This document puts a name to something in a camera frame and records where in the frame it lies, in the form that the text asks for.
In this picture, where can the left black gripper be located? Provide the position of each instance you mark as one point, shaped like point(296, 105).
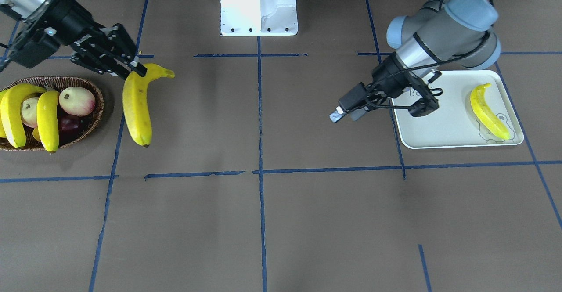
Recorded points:
point(386, 77)

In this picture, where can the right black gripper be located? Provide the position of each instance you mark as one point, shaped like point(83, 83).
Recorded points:
point(70, 21)

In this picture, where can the large yellow banana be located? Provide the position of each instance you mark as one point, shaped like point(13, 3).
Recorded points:
point(135, 102)

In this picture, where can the yellow toy banana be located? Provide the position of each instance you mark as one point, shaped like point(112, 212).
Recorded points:
point(485, 115)

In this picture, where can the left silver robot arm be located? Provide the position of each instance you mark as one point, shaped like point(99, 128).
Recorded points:
point(439, 33)

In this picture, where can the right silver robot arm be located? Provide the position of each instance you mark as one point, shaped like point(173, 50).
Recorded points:
point(28, 12)

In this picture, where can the brown wicker basket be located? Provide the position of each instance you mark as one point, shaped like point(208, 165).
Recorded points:
point(58, 83)

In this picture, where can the peach-coloured toy apple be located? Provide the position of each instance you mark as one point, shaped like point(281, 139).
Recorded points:
point(77, 101)

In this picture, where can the pale green toy apple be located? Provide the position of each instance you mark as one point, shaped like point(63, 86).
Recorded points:
point(29, 112)

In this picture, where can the white bear-print tray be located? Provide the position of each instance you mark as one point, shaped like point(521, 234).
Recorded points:
point(454, 124)

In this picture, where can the white camera post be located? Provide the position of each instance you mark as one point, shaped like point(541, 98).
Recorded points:
point(258, 18)

